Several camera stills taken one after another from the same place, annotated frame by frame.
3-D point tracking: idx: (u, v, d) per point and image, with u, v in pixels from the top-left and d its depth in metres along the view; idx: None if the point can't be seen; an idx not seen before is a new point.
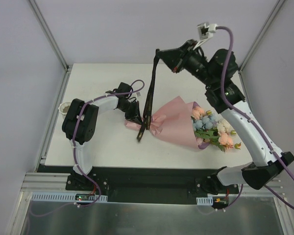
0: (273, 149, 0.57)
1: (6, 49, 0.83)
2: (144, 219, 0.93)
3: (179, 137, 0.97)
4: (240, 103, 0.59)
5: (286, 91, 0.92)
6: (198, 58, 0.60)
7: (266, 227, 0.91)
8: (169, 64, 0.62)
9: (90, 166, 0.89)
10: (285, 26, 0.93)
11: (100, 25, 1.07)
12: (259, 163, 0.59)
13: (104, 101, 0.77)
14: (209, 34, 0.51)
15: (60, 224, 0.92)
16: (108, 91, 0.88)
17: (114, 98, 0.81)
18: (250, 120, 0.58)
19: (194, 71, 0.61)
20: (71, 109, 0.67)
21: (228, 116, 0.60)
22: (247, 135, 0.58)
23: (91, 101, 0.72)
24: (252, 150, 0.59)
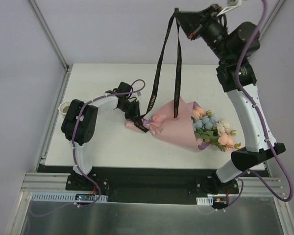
0: (268, 138, 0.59)
1: (7, 49, 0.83)
2: (144, 219, 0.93)
3: (179, 135, 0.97)
4: (250, 86, 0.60)
5: (286, 91, 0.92)
6: (217, 27, 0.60)
7: (266, 227, 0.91)
8: (187, 28, 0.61)
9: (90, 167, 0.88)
10: (285, 27, 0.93)
11: (101, 25, 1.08)
12: (251, 149, 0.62)
13: (104, 101, 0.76)
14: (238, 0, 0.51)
15: (60, 224, 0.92)
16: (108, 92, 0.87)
17: (114, 98, 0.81)
18: (255, 105, 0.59)
19: (211, 40, 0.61)
20: (71, 109, 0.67)
21: (233, 96, 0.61)
22: (248, 119, 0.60)
23: (90, 101, 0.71)
24: (248, 134, 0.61)
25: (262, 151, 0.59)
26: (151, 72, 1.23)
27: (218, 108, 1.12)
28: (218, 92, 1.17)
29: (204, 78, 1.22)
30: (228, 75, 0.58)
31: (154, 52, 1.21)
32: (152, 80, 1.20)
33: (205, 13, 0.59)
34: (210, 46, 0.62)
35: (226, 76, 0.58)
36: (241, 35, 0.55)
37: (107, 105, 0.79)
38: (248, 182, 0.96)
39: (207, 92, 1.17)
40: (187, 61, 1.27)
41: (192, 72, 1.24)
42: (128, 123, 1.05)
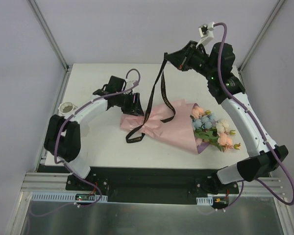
0: (267, 140, 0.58)
1: (6, 49, 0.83)
2: (144, 219, 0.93)
3: (177, 135, 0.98)
4: (239, 94, 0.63)
5: (286, 90, 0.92)
6: (200, 55, 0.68)
7: (266, 227, 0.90)
8: (175, 63, 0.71)
9: (88, 168, 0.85)
10: (285, 27, 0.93)
11: (101, 25, 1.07)
12: (253, 153, 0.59)
13: (86, 111, 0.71)
14: (209, 32, 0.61)
15: (60, 224, 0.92)
16: (97, 91, 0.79)
17: (102, 101, 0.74)
18: (247, 110, 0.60)
19: (198, 66, 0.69)
20: (51, 127, 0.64)
21: (226, 105, 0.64)
22: (242, 123, 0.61)
23: (71, 116, 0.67)
24: (247, 139, 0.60)
25: (263, 153, 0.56)
26: (151, 73, 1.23)
27: (218, 108, 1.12)
28: None
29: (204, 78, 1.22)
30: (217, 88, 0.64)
31: (154, 52, 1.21)
32: (152, 81, 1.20)
33: (186, 48, 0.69)
34: (201, 72, 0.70)
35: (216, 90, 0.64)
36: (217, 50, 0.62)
37: (94, 111, 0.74)
38: (248, 182, 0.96)
39: (207, 92, 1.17)
40: None
41: (192, 72, 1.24)
42: (122, 125, 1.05)
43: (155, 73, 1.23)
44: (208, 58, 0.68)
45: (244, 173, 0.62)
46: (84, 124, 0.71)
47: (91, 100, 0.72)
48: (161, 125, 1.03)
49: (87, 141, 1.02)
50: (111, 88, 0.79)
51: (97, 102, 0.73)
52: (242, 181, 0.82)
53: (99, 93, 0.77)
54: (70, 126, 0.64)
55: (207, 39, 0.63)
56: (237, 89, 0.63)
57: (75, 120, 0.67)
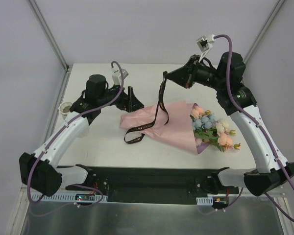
0: (278, 157, 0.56)
1: (6, 49, 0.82)
2: (144, 219, 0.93)
3: (177, 136, 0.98)
4: (251, 107, 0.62)
5: (286, 91, 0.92)
6: (205, 69, 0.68)
7: (266, 228, 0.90)
8: (182, 81, 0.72)
9: (85, 173, 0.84)
10: (285, 27, 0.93)
11: (100, 25, 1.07)
12: (263, 171, 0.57)
13: (63, 138, 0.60)
14: (209, 44, 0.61)
15: (60, 224, 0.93)
16: (75, 103, 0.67)
17: (79, 122, 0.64)
18: (258, 125, 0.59)
19: (206, 81, 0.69)
20: (22, 169, 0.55)
21: (237, 118, 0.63)
22: (253, 138, 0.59)
23: (41, 153, 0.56)
24: (257, 155, 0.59)
25: (274, 171, 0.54)
26: (151, 73, 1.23)
27: (219, 108, 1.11)
28: None
29: None
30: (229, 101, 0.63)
31: (154, 52, 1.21)
32: (153, 81, 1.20)
33: (188, 64, 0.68)
34: (209, 85, 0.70)
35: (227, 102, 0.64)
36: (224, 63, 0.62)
37: (72, 136, 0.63)
38: None
39: (207, 92, 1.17)
40: None
41: None
42: (122, 125, 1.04)
43: (155, 73, 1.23)
44: (214, 71, 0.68)
45: (252, 188, 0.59)
46: (61, 154, 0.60)
47: (66, 124, 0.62)
48: (160, 125, 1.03)
49: (87, 141, 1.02)
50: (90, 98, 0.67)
51: (73, 123, 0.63)
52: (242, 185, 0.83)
53: (77, 109, 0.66)
54: (42, 165, 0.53)
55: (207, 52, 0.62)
56: (249, 100, 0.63)
57: (47, 158, 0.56)
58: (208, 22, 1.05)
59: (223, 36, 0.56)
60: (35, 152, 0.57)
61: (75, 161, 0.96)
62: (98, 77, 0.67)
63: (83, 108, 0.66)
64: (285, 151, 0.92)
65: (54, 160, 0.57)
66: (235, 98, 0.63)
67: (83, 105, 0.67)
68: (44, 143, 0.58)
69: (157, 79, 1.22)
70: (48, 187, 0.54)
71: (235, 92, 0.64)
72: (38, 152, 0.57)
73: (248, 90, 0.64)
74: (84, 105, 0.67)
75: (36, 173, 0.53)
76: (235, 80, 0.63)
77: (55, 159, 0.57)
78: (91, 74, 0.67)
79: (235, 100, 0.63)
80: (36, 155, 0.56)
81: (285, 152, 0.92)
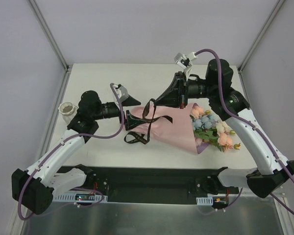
0: (279, 158, 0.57)
1: (6, 49, 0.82)
2: (144, 219, 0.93)
3: (179, 136, 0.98)
4: (245, 111, 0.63)
5: (286, 91, 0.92)
6: (194, 83, 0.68)
7: (266, 227, 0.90)
8: (176, 103, 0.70)
9: (84, 176, 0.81)
10: (284, 27, 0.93)
11: (100, 25, 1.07)
12: (266, 173, 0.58)
13: (56, 157, 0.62)
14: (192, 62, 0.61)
15: (60, 224, 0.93)
16: (71, 121, 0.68)
17: (74, 141, 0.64)
18: (255, 128, 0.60)
19: (199, 95, 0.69)
20: (14, 185, 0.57)
21: (232, 123, 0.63)
22: (251, 141, 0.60)
23: (34, 171, 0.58)
24: (257, 157, 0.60)
25: (277, 173, 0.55)
26: (151, 73, 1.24)
27: None
28: None
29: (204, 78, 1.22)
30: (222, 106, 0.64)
31: (154, 52, 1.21)
32: (153, 81, 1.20)
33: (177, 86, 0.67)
34: (203, 96, 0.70)
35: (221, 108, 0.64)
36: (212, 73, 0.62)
37: (67, 153, 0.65)
38: None
39: None
40: None
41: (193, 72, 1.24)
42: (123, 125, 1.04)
43: (155, 73, 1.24)
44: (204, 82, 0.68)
45: (257, 190, 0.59)
46: (55, 172, 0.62)
47: (61, 142, 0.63)
48: (161, 125, 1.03)
49: (87, 140, 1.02)
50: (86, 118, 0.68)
51: (69, 142, 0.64)
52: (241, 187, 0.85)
53: (74, 128, 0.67)
54: (35, 184, 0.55)
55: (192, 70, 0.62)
56: (242, 104, 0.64)
57: (39, 176, 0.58)
58: (208, 22, 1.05)
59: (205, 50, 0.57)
60: (29, 168, 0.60)
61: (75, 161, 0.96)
62: (91, 96, 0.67)
63: (81, 127, 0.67)
64: (285, 151, 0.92)
65: (46, 177, 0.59)
66: (229, 103, 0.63)
67: (81, 123, 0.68)
68: (38, 160, 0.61)
69: (157, 79, 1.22)
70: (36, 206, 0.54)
71: (228, 98, 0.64)
72: (31, 169, 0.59)
73: (239, 94, 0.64)
74: (81, 124, 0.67)
75: (28, 191, 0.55)
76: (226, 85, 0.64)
77: (47, 177, 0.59)
78: (82, 94, 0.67)
79: (229, 105, 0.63)
80: (29, 173, 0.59)
81: (286, 152, 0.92)
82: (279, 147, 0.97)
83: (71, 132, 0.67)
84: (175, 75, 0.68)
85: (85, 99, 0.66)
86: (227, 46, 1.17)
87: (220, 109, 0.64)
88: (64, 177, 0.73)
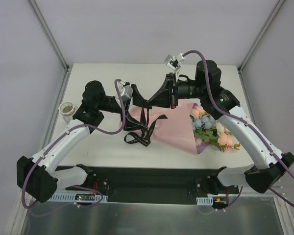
0: (273, 151, 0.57)
1: (6, 50, 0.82)
2: (144, 219, 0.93)
3: (179, 136, 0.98)
4: (234, 108, 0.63)
5: (286, 91, 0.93)
6: (183, 84, 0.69)
7: (266, 227, 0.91)
8: (167, 103, 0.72)
9: (85, 175, 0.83)
10: (284, 27, 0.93)
11: (101, 25, 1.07)
12: (262, 167, 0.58)
13: (61, 146, 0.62)
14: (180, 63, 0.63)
15: (60, 224, 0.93)
16: (77, 111, 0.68)
17: (81, 130, 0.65)
18: (247, 123, 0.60)
19: (189, 95, 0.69)
20: (19, 172, 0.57)
21: (225, 121, 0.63)
22: (245, 137, 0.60)
23: (39, 158, 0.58)
24: (252, 153, 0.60)
25: (273, 166, 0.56)
26: (151, 73, 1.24)
27: None
28: None
29: None
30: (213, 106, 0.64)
31: (155, 52, 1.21)
32: (153, 81, 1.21)
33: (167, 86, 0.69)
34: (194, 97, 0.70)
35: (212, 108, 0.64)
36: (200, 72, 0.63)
37: (72, 143, 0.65)
38: None
39: None
40: (187, 61, 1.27)
41: (193, 72, 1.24)
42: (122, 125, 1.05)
43: (155, 73, 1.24)
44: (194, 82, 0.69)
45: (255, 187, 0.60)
46: (59, 160, 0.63)
47: (67, 131, 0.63)
48: (161, 125, 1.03)
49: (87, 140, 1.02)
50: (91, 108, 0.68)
51: (75, 131, 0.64)
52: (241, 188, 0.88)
53: (79, 117, 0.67)
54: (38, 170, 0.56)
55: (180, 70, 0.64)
56: (232, 102, 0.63)
57: (44, 164, 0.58)
58: (208, 22, 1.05)
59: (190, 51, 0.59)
60: (34, 155, 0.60)
61: (75, 161, 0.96)
62: (96, 87, 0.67)
63: (86, 117, 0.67)
64: (285, 151, 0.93)
65: (51, 166, 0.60)
66: (219, 102, 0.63)
67: (86, 113, 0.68)
68: (43, 148, 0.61)
69: (157, 79, 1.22)
70: (41, 194, 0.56)
71: (218, 97, 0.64)
72: (36, 157, 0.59)
73: (230, 93, 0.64)
74: (87, 114, 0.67)
75: (32, 178, 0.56)
76: (215, 84, 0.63)
77: (51, 165, 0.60)
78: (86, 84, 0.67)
79: (219, 103, 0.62)
80: (34, 160, 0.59)
81: (286, 152, 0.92)
82: (279, 146, 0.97)
83: (76, 122, 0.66)
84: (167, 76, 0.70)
85: (88, 90, 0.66)
86: (227, 47, 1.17)
87: (211, 108, 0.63)
88: (65, 175, 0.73)
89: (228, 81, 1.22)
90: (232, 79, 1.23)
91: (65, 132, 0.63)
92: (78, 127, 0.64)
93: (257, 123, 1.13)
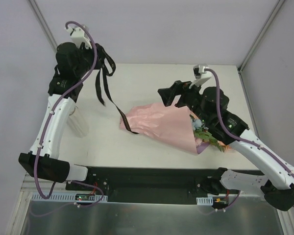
0: (291, 171, 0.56)
1: (5, 50, 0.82)
2: (144, 219, 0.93)
3: (180, 137, 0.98)
4: (245, 132, 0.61)
5: (287, 91, 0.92)
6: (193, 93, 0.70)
7: (267, 228, 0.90)
8: (166, 102, 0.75)
9: (86, 170, 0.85)
10: (284, 27, 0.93)
11: (101, 25, 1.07)
12: (282, 188, 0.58)
13: (52, 127, 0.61)
14: (205, 75, 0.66)
15: (60, 225, 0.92)
16: (51, 83, 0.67)
17: (65, 102, 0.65)
18: (260, 146, 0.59)
19: (191, 106, 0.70)
20: (25, 167, 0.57)
21: (238, 147, 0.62)
22: (260, 161, 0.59)
23: (39, 149, 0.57)
24: (270, 176, 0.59)
25: None
26: (151, 73, 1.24)
27: None
28: None
29: None
30: (221, 132, 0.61)
31: (155, 52, 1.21)
32: (153, 81, 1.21)
33: (173, 88, 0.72)
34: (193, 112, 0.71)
35: (222, 133, 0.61)
36: (209, 99, 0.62)
37: (61, 121, 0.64)
38: None
39: None
40: (187, 61, 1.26)
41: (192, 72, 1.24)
42: (121, 125, 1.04)
43: (155, 73, 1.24)
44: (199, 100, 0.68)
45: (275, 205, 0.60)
46: (58, 143, 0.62)
47: (51, 110, 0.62)
48: (161, 125, 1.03)
49: (87, 140, 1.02)
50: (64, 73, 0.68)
51: (59, 108, 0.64)
52: (239, 192, 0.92)
53: (56, 90, 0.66)
54: (44, 158, 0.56)
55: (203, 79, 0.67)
56: (240, 126, 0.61)
57: (46, 152, 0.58)
58: (208, 22, 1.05)
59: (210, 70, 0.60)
60: (32, 149, 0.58)
61: (75, 161, 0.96)
62: (65, 48, 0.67)
63: (61, 86, 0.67)
64: (285, 151, 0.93)
65: (53, 151, 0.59)
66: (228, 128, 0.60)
67: (60, 83, 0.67)
68: (37, 138, 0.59)
69: (157, 79, 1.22)
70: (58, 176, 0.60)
71: (226, 123, 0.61)
72: (34, 149, 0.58)
73: (235, 116, 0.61)
74: (61, 83, 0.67)
75: (41, 168, 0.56)
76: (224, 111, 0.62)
77: (52, 151, 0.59)
78: (58, 46, 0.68)
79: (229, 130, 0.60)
80: (33, 152, 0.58)
81: (286, 153, 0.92)
82: (279, 146, 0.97)
83: (54, 97, 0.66)
84: (178, 81, 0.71)
85: (60, 50, 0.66)
86: (227, 47, 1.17)
87: (222, 135, 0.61)
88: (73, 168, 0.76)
89: (228, 81, 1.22)
90: (232, 79, 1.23)
91: (50, 113, 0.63)
92: (60, 102, 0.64)
93: (257, 124, 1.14)
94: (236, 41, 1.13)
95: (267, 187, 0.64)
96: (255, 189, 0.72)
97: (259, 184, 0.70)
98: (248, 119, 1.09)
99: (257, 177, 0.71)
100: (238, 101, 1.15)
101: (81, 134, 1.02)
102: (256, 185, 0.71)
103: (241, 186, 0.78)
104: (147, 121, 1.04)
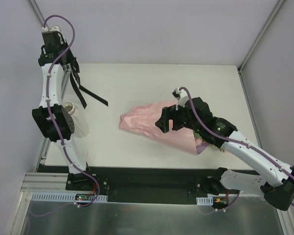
0: (281, 167, 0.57)
1: (6, 50, 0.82)
2: (144, 219, 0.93)
3: (180, 138, 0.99)
4: (233, 133, 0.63)
5: (287, 91, 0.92)
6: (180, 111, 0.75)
7: (267, 227, 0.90)
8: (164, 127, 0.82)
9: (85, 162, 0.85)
10: (284, 27, 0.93)
11: (101, 25, 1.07)
12: (276, 184, 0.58)
13: (52, 82, 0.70)
14: (182, 94, 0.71)
15: (60, 225, 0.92)
16: (39, 58, 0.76)
17: (57, 67, 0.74)
18: (249, 145, 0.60)
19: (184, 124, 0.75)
20: (38, 121, 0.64)
21: (228, 148, 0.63)
22: (251, 159, 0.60)
23: (48, 101, 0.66)
24: (263, 173, 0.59)
25: (286, 181, 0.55)
26: (151, 73, 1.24)
27: (218, 109, 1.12)
28: (217, 93, 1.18)
29: (204, 78, 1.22)
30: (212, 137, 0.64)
31: (155, 52, 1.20)
32: (153, 81, 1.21)
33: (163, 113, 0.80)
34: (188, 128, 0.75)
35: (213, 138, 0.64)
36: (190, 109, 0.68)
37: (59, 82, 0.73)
38: None
39: (207, 92, 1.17)
40: (187, 61, 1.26)
41: (192, 72, 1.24)
42: (121, 125, 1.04)
43: (155, 73, 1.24)
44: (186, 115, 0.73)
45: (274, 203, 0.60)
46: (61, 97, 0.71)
47: (48, 73, 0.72)
48: None
49: (87, 140, 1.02)
50: (50, 48, 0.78)
51: (54, 72, 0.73)
52: (239, 192, 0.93)
53: (46, 61, 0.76)
54: (55, 107, 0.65)
55: (183, 99, 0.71)
56: (229, 128, 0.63)
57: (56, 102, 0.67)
58: (208, 23, 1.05)
59: (183, 87, 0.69)
60: (41, 104, 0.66)
61: None
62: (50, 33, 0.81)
63: (50, 57, 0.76)
64: (285, 151, 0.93)
65: (60, 101, 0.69)
66: (217, 130, 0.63)
67: (48, 56, 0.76)
68: (42, 96, 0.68)
69: (157, 79, 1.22)
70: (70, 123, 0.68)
71: (214, 127, 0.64)
72: (43, 102, 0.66)
73: (224, 120, 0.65)
74: (49, 56, 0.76)
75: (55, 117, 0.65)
76: (209, 117, 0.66)
77: (59, 102, 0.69)
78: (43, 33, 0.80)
79: (217, 133, 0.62)
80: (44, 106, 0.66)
81: (286, 152, 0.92)
82: (279, 146, 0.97)
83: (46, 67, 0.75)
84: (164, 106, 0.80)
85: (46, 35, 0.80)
86: (227, 47, 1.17)
87: (213, 139, 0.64)
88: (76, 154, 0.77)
89: (228, 81, 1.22)
90: (232, 79, 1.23)
91: (48, 76, 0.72)
92: (53, 67, 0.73)
93: (257, 124, 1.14)
94: (236, 41, 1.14)
95: (267, 187, 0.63)
96: (255, 189, 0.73)
97: (259, 184, 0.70)
98: (248, 119, 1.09)
99: (257, 177, 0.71)
100: (238, 101, 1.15)
101: (81, 134, 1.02)
102: (256, 185, 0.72)
103: (240, 186, 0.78)
104: (147, 120, 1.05)
